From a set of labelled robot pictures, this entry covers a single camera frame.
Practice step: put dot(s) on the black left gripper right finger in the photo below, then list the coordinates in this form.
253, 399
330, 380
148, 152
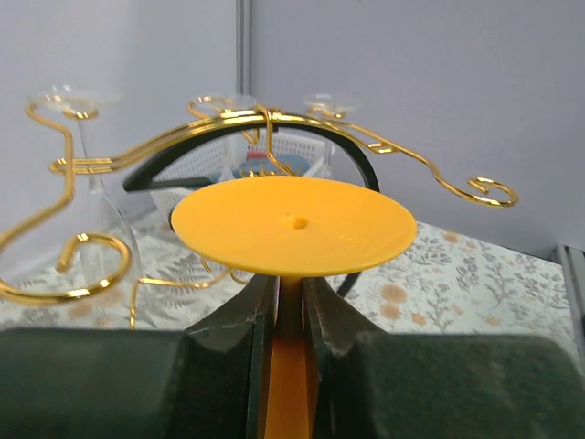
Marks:
368, 383

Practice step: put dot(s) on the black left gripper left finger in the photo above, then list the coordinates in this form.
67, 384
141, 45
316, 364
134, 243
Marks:
209, 380

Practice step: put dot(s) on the yellow plastic goblet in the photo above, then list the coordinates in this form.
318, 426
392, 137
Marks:
294, 228

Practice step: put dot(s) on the ribbed clear wine glass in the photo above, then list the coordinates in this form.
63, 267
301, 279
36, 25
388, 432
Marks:
83, 104

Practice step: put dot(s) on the gold wire wine glass rack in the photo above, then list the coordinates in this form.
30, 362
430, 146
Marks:
216, 119

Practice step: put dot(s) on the frosted clear wine glass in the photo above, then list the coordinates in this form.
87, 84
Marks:
206, 105

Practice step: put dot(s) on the white plastic basket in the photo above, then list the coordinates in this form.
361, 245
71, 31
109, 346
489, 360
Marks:
305, 156

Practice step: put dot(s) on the blue cloth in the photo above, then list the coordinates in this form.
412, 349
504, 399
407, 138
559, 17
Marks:
264, 166

